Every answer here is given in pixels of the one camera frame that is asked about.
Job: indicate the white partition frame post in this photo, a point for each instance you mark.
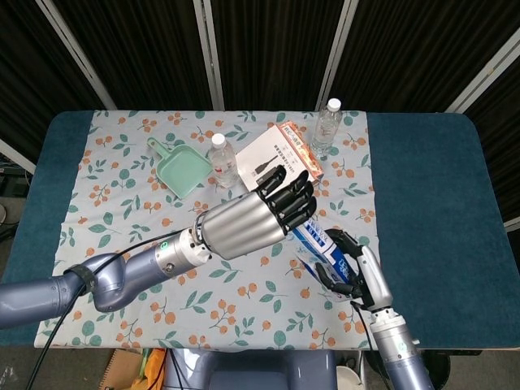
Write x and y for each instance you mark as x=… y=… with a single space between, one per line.
x=209 y=53
x=335 y=53
x=483 y=77
x=77 y=55

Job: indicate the white cup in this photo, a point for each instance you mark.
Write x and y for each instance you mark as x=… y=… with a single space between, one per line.
x=347 y=375

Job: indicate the mint green plastic dustpan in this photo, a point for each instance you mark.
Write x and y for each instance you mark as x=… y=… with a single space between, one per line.
x=183 y=170

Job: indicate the blue white toothpaste box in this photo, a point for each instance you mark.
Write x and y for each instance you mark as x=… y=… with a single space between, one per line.
x=325 y=254

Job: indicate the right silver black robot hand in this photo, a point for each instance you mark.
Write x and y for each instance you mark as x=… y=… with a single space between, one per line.
x=375 y=280

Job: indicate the water bottle with white label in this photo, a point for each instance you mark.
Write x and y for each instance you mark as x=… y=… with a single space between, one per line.
x=325 y=130

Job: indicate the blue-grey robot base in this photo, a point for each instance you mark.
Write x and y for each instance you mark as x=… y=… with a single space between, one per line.
x=252 y=369

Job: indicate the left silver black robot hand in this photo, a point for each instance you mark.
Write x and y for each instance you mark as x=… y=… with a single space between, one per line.
x=243 y=225

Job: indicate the water bottle with red label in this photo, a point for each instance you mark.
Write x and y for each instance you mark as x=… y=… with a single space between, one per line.
x=224 y=162

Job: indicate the orange plastic bag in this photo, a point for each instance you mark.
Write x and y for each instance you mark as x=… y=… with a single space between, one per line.
x=154 y=365

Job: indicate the colourful printed carton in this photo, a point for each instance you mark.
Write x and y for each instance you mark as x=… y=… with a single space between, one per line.
x=302 y=146

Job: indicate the floral leaf print tablecloth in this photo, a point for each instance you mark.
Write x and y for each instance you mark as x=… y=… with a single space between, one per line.
x=227 y=308

